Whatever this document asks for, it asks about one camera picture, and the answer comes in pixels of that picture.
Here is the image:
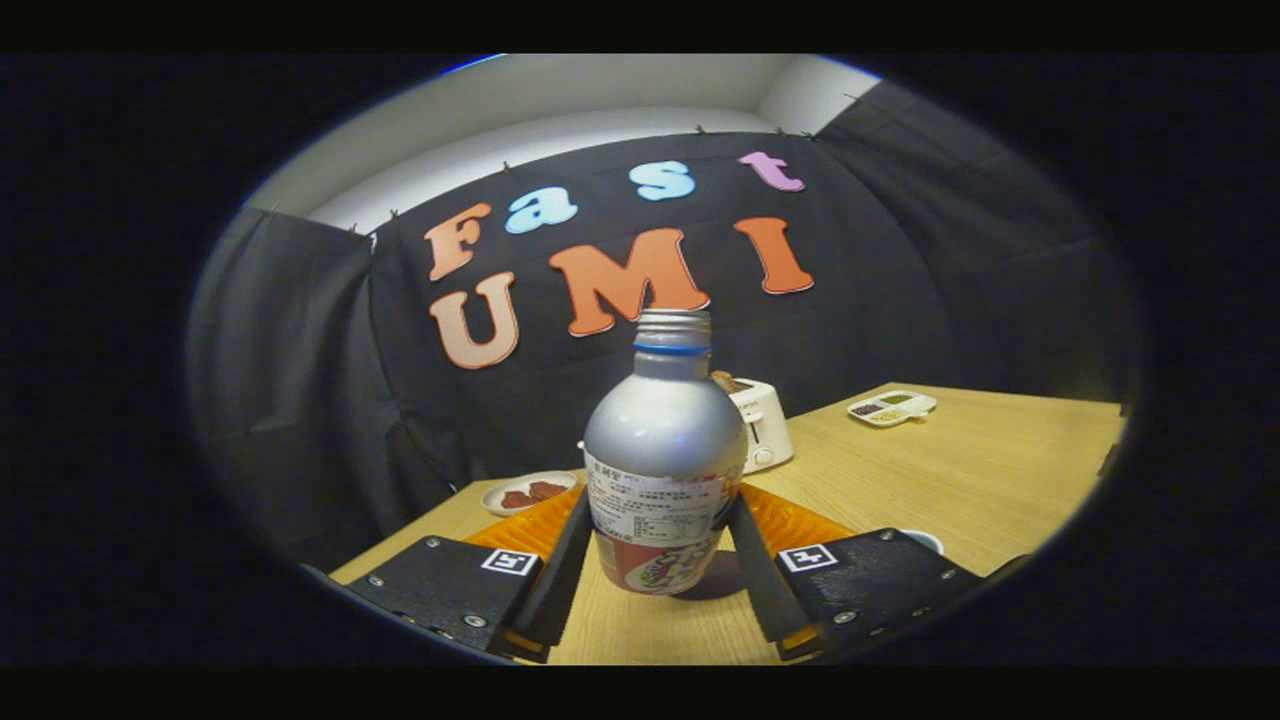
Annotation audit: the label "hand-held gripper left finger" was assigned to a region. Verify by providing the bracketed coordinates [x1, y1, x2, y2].
[345, 485, 593, 663]

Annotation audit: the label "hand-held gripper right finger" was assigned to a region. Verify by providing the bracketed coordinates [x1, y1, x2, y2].
[728, 483, 1031, 661]

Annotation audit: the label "silver juice bottle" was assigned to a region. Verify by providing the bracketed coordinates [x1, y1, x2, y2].
[583, 308, 749, 597]

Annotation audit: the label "red meat slices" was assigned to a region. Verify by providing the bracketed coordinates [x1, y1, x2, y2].
[500, 481, 569, 509]

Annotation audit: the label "white round plate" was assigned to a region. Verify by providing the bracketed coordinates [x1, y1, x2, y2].
[481, 470, 579, 518]

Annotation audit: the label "white toaster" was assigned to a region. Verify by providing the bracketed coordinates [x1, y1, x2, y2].
[725, 378, 795, 475]

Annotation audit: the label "wooden table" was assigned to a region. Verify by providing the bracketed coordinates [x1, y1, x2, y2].
[328, 382, 1129, 666]

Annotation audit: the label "white divided dish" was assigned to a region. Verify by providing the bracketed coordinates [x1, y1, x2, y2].
[847, 390, 938, 428]

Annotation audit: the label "black backdrop cloth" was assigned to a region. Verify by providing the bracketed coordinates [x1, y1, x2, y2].
[185, 80, 1141, 576]

